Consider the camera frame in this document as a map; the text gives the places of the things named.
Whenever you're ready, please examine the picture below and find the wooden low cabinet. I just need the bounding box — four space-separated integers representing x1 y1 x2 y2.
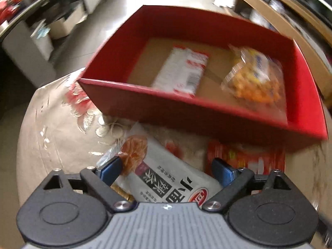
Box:
228 0 332 99

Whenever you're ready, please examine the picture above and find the red gummy packet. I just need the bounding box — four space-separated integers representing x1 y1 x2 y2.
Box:
206 140 286 182

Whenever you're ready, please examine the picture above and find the open cardboard box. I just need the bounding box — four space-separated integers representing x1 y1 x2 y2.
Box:
49 8 87 39

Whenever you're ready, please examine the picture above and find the white packet with black label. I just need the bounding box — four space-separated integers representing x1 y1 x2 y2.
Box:
96 122 223 203

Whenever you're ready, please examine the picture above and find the dark desk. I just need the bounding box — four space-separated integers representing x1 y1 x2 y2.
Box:
0 0 81 44

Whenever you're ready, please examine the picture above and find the red cardboard box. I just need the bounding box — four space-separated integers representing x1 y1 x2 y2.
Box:
78 5 328 151

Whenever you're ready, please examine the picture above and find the white and red snack packet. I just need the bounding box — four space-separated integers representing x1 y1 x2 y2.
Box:
152 45 210 98

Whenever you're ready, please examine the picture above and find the gold foil packet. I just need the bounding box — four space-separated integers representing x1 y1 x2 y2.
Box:
110 184 137 203

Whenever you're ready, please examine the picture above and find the teal plastic item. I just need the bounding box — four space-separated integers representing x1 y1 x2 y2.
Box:
36 27 51 39

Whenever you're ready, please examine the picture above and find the yellow clear snack bag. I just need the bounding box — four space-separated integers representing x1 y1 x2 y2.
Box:
220 44 286 107

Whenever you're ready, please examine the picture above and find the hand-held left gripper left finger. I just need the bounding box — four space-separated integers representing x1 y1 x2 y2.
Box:
43 156 133 212

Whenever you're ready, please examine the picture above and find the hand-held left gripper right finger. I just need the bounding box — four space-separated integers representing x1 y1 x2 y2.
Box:
202 158 292 212

